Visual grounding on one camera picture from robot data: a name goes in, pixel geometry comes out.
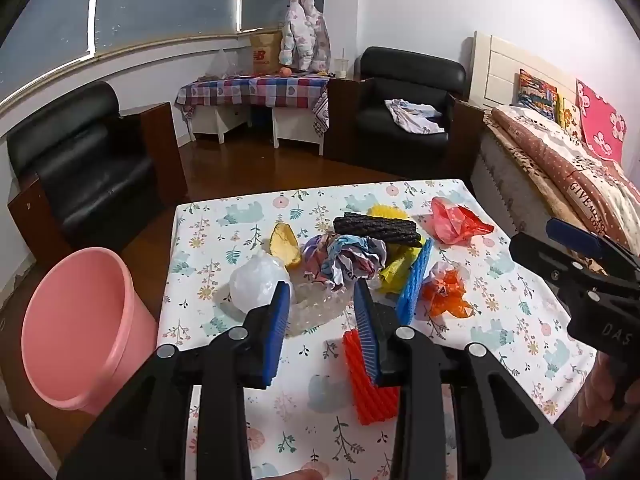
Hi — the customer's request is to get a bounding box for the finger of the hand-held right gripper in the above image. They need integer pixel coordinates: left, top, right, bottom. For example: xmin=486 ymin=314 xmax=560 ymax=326
xmin=546 ymin=217 xmax=640 ymax=273
xmin=509 ymin=231 xmax=608 ymax=293

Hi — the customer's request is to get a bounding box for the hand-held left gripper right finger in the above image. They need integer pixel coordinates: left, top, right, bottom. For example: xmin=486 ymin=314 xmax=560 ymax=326
xmin=352 ymin=280 xmax=586 ymax=480

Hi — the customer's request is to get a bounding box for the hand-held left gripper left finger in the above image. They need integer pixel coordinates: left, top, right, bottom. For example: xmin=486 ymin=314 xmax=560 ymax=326
xmin=57 ymin=280 xmax=293 ymax=480

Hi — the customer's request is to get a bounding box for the white plastic bag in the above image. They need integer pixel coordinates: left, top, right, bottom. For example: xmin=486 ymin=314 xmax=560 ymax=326
xmin=227 ymin=252 xmax=293 ymax=316

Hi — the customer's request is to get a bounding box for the yellow foam fruit net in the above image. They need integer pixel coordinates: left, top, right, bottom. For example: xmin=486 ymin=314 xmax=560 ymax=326
xmin=367 ymin=203 xmax=421 ymax=293

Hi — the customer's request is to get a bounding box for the red foam fruit net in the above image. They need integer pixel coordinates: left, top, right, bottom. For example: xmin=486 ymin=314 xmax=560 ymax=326
xmin=342 ymin=327 xmax=401 ymax=426

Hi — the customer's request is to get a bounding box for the black foam fruit net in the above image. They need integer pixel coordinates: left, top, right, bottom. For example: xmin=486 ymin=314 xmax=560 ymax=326
xmin=332 ymin=212 xmax=423 ymax=248

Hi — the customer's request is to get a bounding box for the pink plastic bucket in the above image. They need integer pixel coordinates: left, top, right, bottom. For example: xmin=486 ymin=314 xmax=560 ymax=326
xmin=21 ymin=247 xmax=161 ymax=416

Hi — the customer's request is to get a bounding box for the person's right hand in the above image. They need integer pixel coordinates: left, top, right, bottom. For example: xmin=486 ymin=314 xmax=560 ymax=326
xmin=592 ymin=355 xmax=621 ymax=411

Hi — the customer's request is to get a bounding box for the clear bubble wrap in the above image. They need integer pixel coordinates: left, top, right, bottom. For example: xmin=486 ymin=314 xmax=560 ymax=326
xmin=287 ymin=280 xmax=358 ymax=336

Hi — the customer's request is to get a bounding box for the blue foam fruit net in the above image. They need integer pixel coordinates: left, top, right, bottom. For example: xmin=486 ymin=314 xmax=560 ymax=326
xmin=396 ymin=237 xmax=433 ymax=326

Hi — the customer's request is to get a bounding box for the colourful crumpled cloth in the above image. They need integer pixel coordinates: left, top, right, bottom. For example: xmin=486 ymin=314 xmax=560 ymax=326
xmin=320 ymin=232 xmax=388 ymax=293

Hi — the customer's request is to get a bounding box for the brown printed blanket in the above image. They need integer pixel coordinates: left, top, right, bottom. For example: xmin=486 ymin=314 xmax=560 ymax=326
xmin=492 ymin=105 xmax=640 ymax=251

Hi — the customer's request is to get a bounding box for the orange plastic bag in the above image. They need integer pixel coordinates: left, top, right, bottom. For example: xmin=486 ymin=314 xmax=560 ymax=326
xmin=420 ymin=262 xmax=473 ymax=321

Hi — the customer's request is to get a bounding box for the yellow peel piece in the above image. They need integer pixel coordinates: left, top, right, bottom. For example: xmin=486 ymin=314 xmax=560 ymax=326
xmin=269 ymin=222 xmax=302 ymax=267

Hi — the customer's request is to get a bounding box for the red plastic bag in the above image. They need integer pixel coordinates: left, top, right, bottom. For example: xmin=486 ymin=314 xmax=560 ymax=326
xmin=431 ymin=196 xmax=495 ymax=246

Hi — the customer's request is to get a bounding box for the yellow pillow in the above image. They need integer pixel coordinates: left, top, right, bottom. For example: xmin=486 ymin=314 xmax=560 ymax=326
xmin=555 ymin=96 xmax=583 ymax=136

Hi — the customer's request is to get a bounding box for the colourful patterned pillow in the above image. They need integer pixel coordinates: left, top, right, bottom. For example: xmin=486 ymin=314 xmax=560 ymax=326
xmin=515 ymin=69 xmax=558 ymax=121

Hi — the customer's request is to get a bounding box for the printed cloth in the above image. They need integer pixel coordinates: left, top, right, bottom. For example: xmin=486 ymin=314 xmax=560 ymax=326
xmin=384 ymin=98 xmax=446 ymax=135

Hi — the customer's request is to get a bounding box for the black leather armchair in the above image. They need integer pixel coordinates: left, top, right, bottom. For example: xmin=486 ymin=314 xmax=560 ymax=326
xmin=327 ymin=46 xmax=485 ymax=181
xmin=6 ymin=81 xmax=188 ymax=271

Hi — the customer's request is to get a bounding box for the checked tablecloth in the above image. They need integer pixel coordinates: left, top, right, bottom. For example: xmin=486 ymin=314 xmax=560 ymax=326
xmin=175 ymin=74 xmax=331 ymax=136

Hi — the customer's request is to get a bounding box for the clear plastic bag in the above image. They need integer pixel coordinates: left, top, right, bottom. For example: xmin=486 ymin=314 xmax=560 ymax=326
xmin=207 ymin=49 xmax=246 ymax=78

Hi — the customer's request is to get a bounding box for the brown paper bag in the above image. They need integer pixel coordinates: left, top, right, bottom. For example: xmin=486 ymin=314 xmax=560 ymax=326
xmin=249 ymin=31 xmax=284 ymax=76

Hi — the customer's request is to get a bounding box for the printed padded jacket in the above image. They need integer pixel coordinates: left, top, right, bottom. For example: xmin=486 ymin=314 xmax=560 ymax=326
xmin=279 ymin=0 xmax=332 ymax=73

